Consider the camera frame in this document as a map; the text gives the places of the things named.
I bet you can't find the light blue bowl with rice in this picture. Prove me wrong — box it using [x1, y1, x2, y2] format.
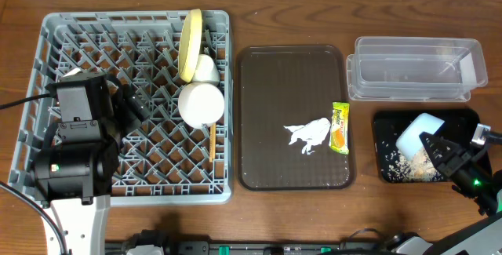
[396, 113, 445, 161]

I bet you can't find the pink bowl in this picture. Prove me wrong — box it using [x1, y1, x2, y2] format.
[178, 82, 224, 129]

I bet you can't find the white cup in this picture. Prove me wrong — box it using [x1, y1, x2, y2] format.
[192, 54, 220, 86]

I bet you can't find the wooden chopstick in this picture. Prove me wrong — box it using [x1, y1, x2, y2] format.
[209, 124, 216, 163]
[211, 123, 216, 162]

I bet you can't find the yellow plate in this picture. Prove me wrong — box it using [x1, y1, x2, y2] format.
[178, 9, 202, 82]

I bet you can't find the yellow green snack wrapper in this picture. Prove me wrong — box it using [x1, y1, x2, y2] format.
[329, 102, 350, 155]

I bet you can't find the white tissue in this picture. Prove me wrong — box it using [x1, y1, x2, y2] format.
[283, 118, 331, 155]

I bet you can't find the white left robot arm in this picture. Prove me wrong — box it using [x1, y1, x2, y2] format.
[29, 73, 148, 254]

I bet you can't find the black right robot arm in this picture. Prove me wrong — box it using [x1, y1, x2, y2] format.
[391, 133, 501, 255]

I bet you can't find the grey plastic dishwasher rack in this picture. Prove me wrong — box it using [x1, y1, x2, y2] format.
[8, 10, 233, 206]

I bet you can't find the black plastic tray bin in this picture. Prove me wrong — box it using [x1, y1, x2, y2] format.
[373, 108, 480, 181]

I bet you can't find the spilled rice pile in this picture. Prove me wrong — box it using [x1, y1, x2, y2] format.
[381, 148, 445, 183]

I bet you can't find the clear plastic bin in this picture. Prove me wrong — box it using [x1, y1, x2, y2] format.
[346, 36, 488, 102]

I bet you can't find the dark brown serving tray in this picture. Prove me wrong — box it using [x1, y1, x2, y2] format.
[236, 45, 355, 191]

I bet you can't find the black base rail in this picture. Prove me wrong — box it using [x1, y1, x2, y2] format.
[104, 230, 390, 255]

